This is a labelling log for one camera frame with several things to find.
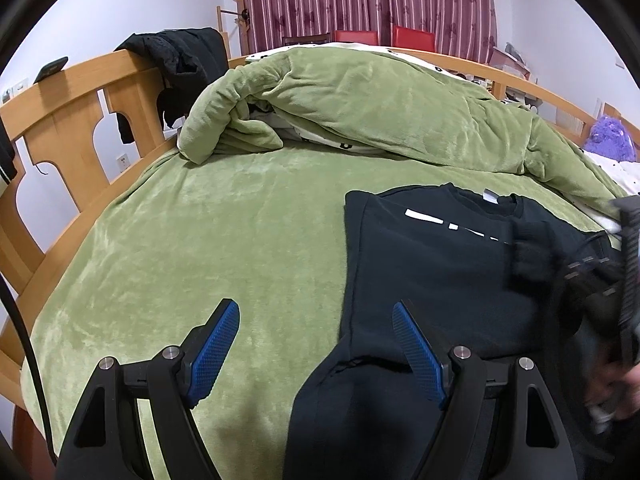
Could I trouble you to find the black long sleeve sweatshirt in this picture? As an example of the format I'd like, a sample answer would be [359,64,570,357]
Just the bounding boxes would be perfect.
[283,184,613,479]

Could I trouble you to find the person right hand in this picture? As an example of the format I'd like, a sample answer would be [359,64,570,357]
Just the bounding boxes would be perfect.
[585,362,640,419]

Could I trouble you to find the purple plush toy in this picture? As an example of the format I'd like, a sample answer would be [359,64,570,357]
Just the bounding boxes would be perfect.
[582,115,639,162]

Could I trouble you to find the cluttered desk items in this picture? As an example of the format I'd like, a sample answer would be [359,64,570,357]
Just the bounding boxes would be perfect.
[488,47,542,110]

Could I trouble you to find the green plush comforter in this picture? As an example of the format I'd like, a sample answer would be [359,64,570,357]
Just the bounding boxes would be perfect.
[177,47,626,217]

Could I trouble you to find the green plush bed sheet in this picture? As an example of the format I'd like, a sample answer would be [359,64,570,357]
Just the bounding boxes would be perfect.
[32,144,596,479]

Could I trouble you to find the black white striped garment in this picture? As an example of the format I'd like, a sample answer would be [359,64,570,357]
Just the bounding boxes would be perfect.
[0,120,17,185]

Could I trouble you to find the maroon floral curtain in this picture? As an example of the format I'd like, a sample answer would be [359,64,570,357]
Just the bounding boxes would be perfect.
[244,0,497,63]

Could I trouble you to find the red chair left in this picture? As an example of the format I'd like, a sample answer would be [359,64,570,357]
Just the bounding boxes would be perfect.
[333,30,380,46]

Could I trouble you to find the dark wooden chair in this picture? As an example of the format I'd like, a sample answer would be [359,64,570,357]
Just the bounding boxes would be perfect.
[282,32,332,47]

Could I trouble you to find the black phone on headboard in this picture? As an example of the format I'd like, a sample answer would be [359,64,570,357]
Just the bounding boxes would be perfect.
[34,56,68,84]

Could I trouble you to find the black garment on headboard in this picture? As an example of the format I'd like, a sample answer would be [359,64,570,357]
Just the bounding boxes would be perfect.
[116,27,229,128]

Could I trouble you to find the wooden coat rack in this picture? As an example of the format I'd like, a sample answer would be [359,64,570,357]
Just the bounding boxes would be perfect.
[216,0,250,58]

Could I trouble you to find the black cable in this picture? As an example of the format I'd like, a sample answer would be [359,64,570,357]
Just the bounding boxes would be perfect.
[0,271,59,466]

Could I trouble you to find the wooden bed frame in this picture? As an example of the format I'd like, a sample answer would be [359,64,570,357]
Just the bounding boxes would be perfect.
[0,44,640,411]

